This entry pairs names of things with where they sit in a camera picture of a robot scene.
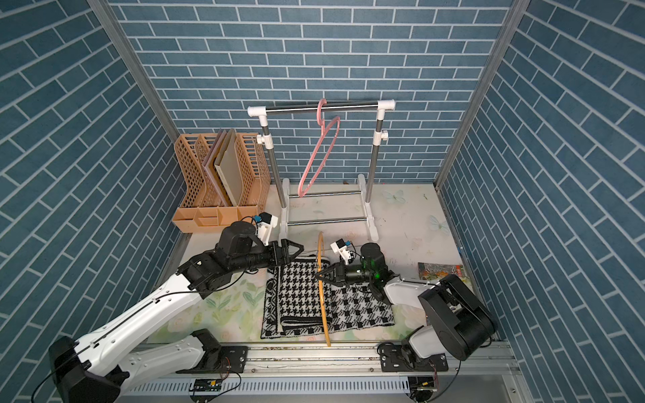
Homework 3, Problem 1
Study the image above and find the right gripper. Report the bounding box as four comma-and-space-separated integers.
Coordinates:
318, 261, 376, 288

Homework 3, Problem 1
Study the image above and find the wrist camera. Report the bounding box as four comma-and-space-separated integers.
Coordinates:
330, 238, 354, 265
253, 212, 279, 245

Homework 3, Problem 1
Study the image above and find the orange clothes hanger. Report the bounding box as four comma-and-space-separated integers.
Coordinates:
316, 232, 331, 348

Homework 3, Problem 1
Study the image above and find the colourful picture book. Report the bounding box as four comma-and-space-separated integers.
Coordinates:
418, 262, 466, 281

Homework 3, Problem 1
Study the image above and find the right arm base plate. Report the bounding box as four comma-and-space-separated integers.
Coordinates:
376, 342, 448, 373

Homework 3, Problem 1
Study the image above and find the houndstooth black white scarf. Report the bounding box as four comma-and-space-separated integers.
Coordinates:
260, 256, 395, 339

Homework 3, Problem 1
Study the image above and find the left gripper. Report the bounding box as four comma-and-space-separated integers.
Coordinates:
228, 238, 304, 274

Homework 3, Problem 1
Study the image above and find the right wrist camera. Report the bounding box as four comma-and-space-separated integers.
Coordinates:
330, 238, 354, 265

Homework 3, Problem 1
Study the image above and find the purple folder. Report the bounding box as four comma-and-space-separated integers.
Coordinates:
203, 129, 230, 207

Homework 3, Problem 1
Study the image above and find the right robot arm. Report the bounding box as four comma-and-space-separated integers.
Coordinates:
315, 240, 497, 372

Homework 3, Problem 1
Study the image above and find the white steel clothes rack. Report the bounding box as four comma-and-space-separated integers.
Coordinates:
246, 99, 396, 250

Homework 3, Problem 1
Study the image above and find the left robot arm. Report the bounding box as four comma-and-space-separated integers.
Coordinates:
49, 221, 304, 402

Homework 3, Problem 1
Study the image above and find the orange plastic file organizer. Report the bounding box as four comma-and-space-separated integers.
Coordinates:
172, 129, 270, 233

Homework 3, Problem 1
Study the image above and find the aluminium mounting rail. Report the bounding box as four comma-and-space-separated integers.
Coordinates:
117, 342, 532, 402

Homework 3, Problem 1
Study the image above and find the left green circuit board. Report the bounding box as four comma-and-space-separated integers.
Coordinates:
189, 379, 223, 395

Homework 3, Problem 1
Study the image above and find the beige folder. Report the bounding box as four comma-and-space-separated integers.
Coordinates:
215, 129, 243, 206

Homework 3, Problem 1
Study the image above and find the pink clothes hanger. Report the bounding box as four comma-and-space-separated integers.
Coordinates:
297, 98, 341, 197

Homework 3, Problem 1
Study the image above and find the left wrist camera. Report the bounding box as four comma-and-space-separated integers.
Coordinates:
253, 212, 279, 245

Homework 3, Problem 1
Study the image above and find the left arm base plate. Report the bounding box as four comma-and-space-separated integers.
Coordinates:
177, 345, 249, 374

